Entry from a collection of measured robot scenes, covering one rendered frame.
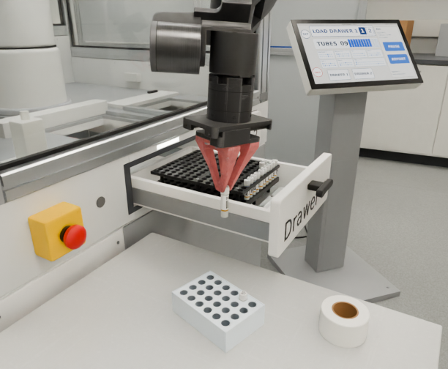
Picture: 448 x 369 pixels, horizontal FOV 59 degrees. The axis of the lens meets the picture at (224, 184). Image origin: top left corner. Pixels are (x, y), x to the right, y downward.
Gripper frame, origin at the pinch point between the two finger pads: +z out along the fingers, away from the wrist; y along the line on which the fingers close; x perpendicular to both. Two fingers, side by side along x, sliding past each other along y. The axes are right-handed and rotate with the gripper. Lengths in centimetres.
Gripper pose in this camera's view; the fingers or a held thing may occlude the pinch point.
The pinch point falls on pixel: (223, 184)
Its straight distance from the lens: 53.9
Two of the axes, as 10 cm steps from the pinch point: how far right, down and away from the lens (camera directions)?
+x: 6.7, 3.1, -6.8
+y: -7.4, 2.0, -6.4
